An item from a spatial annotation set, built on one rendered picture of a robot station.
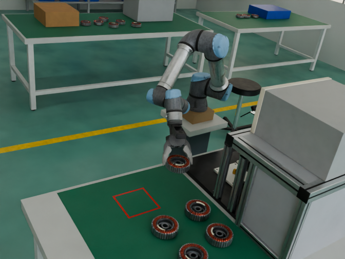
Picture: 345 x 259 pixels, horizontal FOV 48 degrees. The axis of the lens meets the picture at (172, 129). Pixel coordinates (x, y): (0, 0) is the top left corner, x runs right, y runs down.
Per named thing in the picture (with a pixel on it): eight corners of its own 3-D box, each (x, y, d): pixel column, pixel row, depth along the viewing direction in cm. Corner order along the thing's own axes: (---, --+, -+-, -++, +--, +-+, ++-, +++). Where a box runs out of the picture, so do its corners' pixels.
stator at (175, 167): (163, 160, 182) (164, 153, 180) (186, 160, 185) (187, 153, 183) (167, 174, 173) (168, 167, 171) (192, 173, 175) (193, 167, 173)
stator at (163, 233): (161, 217, 166) (163, 210, 165) (183, 230, 161) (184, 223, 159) (145, 230, 158) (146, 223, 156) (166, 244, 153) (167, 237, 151)
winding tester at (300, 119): (250, 131, 167) (261, 87, 157) (314, 115, 190) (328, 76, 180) (324, 182, 139) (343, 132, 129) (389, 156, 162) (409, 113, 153)
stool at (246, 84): (199, 125, 409) (209, 75, 382) (235, 118, 435) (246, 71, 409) (233, 151, 371) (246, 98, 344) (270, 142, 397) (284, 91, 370)
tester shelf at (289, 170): (224, 142, 165) (226, 132, 163) (324, 117, 201) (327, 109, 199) (306, 204, 134) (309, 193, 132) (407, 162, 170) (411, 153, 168)
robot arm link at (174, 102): (184, 91, 187) (177, 87, 179) (185, 113, 186) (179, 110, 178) (168, 93, 190) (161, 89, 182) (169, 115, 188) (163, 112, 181)
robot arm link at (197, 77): (193, 88, 256) (196, 68, 250) (212, 93, 251) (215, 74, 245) (185, 93, 247) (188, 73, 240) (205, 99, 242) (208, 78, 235)
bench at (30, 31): (6, 79, 450) (1, 13, 414) (166, 63, 566) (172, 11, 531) (29, 113, 386) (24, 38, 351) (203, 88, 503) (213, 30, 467)
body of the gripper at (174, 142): (180, 148, 186) (179, 124, 188) (186, 146, 178) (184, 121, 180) (165, 149, 184) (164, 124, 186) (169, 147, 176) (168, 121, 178)
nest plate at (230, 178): (213, 170, 199) (213, 168, 198) (235, 164, 207) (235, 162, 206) (232, 187, 189) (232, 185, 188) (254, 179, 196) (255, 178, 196)
